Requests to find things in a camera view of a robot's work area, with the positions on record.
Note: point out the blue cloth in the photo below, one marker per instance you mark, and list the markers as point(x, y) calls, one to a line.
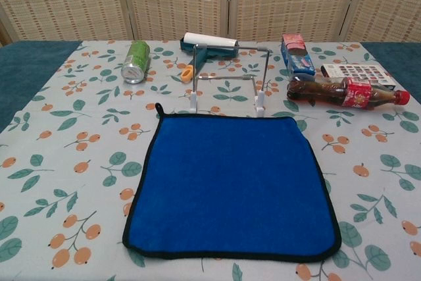
point(230, 179)

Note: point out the green drink can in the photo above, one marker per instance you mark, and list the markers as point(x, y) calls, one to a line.
point(136, 59)

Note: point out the blue and pink cookie box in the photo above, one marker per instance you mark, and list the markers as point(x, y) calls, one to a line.
point(296, 54)

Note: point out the floral printed tablecloth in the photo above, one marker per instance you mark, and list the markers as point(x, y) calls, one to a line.
point(82, 149)

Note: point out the cola bottle with red label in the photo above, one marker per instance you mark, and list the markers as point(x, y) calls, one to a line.
point(356, 91)

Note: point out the teal table cover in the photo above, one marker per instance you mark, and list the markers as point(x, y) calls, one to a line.
point(26, 70)

